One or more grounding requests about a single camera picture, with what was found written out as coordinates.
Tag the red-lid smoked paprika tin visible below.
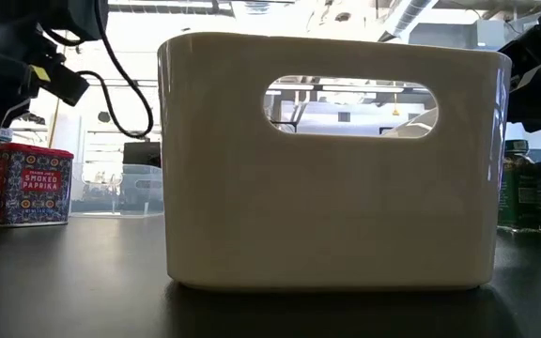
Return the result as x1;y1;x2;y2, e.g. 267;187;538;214
0;142;75;228

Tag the thin yellow pole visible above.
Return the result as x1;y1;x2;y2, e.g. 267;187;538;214
47;96;63;150

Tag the black panel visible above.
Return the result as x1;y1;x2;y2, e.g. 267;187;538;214
122;141;162;169

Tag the clear plastic bin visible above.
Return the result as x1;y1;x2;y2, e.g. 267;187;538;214
70;162;164;220

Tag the white plastic bin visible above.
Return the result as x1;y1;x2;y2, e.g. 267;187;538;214
156;31;514;291

